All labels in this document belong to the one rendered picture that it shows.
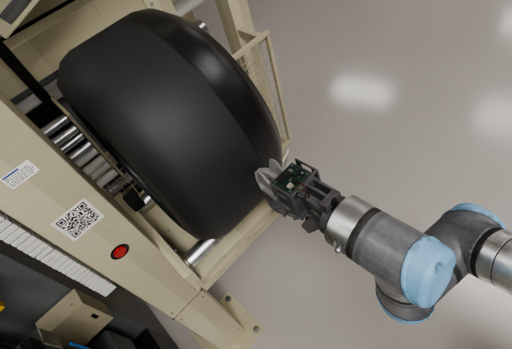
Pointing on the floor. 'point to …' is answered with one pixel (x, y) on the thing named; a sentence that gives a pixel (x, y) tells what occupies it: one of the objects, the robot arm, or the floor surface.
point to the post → (11, 142)
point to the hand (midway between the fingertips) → (261, 175)
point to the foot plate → (251, 331)
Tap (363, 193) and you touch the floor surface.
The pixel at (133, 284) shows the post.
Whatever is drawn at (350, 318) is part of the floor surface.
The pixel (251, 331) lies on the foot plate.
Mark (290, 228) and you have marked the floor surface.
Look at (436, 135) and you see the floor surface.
